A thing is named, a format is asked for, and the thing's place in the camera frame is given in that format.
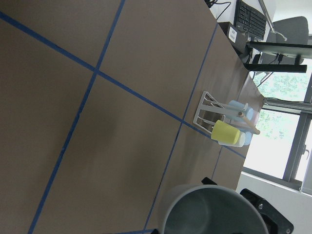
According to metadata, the grey plastic cup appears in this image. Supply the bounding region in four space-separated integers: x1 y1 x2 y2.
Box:
157 185 268 234

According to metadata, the black labelled box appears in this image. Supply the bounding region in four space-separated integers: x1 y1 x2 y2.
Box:
218 22 248 56

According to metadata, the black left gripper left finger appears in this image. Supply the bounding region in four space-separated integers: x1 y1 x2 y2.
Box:
144 229 158 234

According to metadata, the black monitor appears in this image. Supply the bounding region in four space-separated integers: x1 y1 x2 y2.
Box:
244 41 312 73

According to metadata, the white wire cup rack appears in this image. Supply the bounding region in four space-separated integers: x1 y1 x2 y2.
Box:
193 91 260 135

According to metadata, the black keyboard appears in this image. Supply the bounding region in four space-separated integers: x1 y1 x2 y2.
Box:
234 0 266 40

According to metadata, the grey office chair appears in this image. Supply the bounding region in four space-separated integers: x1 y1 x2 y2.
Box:
266 16 309 44

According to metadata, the light blue plastic cup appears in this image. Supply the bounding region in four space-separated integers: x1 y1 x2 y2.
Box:
228 100 254 121

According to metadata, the cream white plastic cup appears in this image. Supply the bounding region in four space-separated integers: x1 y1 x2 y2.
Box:
218 132 246 147

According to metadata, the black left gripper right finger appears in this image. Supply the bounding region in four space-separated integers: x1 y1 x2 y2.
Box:
240 188 294 234

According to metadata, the yellow plastic cup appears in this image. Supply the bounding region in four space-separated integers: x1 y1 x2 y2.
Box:
211 120 240 144

